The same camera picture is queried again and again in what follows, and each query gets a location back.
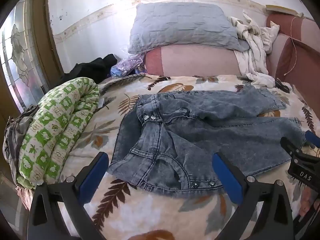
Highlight grey cloth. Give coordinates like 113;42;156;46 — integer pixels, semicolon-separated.
2;104;38;172

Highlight pink cloth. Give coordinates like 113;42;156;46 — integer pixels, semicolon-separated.
15;184;34;211

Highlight white crumpled cloth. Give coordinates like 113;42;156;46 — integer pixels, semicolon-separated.
227;10;280;88

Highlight blue denim pants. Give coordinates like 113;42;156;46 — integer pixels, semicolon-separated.
107;84;307;198

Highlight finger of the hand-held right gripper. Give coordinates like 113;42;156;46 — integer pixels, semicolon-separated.
280;136;305;157
305;130;320;151

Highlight grey quilted pillow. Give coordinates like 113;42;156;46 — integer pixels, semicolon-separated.
128;2;250;54

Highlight pink padded headboard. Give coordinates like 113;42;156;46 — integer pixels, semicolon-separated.
265;12;320;110

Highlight thin hanging cord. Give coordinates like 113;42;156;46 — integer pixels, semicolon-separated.
284;15;304;77

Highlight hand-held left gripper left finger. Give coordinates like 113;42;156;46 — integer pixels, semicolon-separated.
27;151;109;240

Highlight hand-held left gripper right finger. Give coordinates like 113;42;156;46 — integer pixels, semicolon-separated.
212;151;294;240

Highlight purple plastic bag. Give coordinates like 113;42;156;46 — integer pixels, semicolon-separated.
110;54;148;77

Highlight leaf print blanket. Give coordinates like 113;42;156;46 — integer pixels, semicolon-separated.
57;74;320;240

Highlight black clothing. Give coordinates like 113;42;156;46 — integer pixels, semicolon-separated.
64;54;118;84

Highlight green white rolled quilt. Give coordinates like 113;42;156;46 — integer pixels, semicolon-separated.
17;77;100;189

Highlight stained glass door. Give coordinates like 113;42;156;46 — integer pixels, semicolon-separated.
0;0;50;113

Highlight pink striped bolster cushion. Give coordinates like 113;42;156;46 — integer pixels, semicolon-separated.
145;44;250;77

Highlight wooden door frame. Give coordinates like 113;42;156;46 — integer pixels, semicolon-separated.
31;0;65;77

